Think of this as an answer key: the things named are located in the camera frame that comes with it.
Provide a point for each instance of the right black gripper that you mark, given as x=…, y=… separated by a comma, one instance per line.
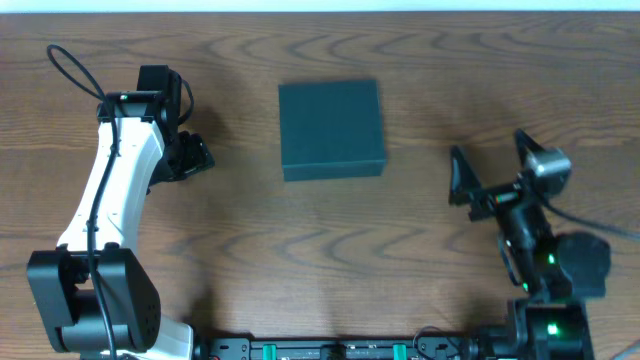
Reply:
x=500, y=200

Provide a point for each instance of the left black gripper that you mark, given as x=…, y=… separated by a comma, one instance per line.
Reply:
x=195, y=156

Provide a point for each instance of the dark green box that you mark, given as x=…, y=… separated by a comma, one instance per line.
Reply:
x=331, y=130

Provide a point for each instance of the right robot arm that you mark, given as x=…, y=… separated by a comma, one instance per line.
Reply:
x=558, y=272

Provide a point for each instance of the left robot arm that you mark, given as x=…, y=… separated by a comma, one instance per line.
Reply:
x=92, y=293

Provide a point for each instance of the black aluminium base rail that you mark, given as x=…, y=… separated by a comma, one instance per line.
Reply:
x=420, y=348

